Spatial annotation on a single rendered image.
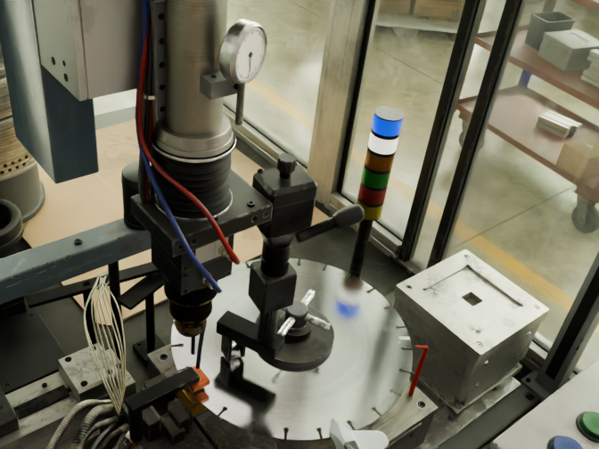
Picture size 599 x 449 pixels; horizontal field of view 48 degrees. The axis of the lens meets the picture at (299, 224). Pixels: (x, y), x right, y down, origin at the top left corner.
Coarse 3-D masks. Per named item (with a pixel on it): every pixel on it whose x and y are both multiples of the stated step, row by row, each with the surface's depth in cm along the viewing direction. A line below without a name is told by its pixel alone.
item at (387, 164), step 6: (366, 156) 107; (372, 156) 106; (378, 156) 105; (384, 156) 105; (390, 156) 105; (366, 162) 107; (372, 162) 106; (378, 162) 106; (384, 162) 106; (390, 162) 107; (372, 168) 107; (378, 168) 106; (384, 168) 107; (390, 168) 108
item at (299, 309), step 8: (312, 296) 92; (296, 304) 90; (304, 304) 90; (288, 312) 89; (296, 312) 89; (304, 312) 89; (288, 320) 88; (296, 320) 89; (304, 320) 89; (312, 320) 89; (320, 320) 89; (288, 328) 87; (296, 328) 90; (328, 328) 88
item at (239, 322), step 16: (224, 320) 85; (240, 320) 85; (272, 320) 80; (224, 336) 85; (240, 336) 83; (256, 336) 83; (272, 336) 82; (224, 352) 87; (240, 352) 88; (272, 352) 82
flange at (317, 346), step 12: (312, 312) 95; (312, 324) 93; (288, 336) 90; (300, 336) 89; (312, 336) 91; (324, 336) 92; (288, 348) 89; (300, 348) 89; (312, 348) 90; (324, 348) 90; (276, 360) 88; (288, 360) 88; (300, 360) 88; (312, 360) 88
